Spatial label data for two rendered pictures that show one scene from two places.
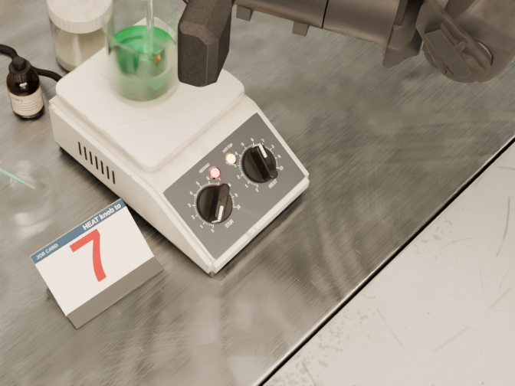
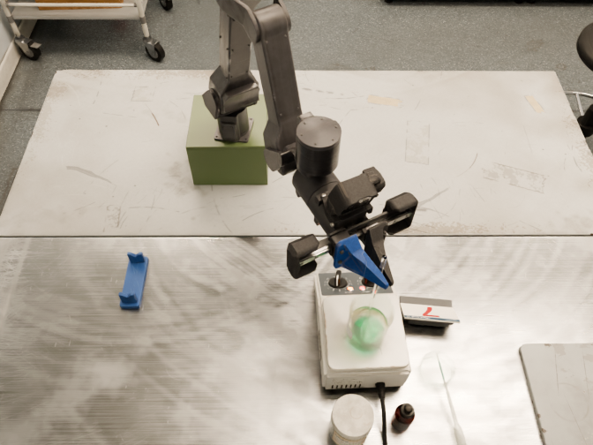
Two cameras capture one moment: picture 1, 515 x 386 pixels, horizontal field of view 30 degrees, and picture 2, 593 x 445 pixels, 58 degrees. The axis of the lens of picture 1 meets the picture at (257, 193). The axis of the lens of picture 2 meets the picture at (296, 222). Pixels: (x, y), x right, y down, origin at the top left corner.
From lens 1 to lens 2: 0.85 m
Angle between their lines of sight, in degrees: 60
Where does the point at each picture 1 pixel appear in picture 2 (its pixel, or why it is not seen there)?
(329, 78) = (249, 319)
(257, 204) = (350, 275)
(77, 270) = (439, 312)
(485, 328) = not seen: hidden behind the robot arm
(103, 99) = (391, 339)
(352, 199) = not seen: hidden behind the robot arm
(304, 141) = (292, 301)
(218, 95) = (338, 302)
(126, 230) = (409, 311)
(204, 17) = (407, 195)
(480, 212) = (259, 223)
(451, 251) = (286, 221)
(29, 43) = not seen: outside the picture
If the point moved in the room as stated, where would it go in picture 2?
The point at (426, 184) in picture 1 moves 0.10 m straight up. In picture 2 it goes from (266, 247) to (263, 215)
